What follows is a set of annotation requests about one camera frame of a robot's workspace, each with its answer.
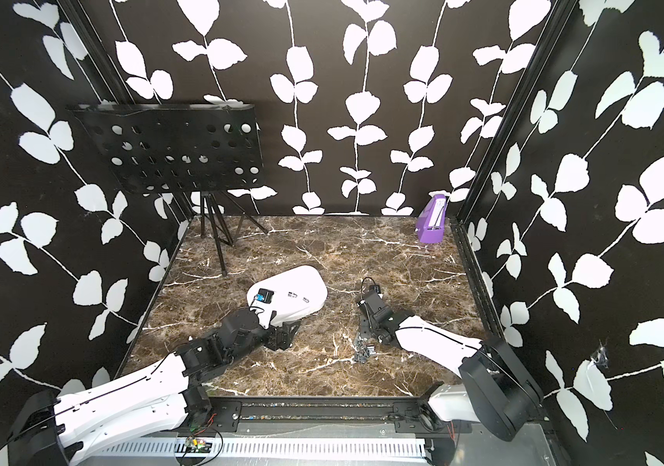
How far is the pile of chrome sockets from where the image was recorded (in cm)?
85

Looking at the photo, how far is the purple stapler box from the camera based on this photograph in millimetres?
1053

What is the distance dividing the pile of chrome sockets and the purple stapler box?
19.0 inches
